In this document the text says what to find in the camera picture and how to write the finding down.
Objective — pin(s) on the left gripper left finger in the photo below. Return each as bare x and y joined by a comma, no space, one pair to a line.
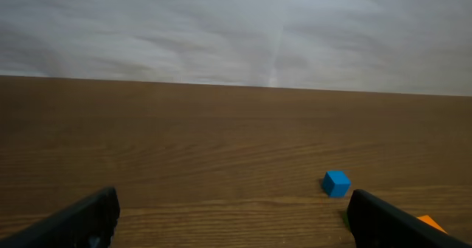
77,222

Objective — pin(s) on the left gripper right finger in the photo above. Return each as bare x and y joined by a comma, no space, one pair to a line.
387,226

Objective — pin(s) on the green cube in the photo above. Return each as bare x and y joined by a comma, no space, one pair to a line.
344,220

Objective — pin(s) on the orange cube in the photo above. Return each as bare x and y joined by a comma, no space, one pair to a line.
430,222

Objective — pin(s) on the blue cube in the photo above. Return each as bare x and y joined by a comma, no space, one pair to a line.
336,184

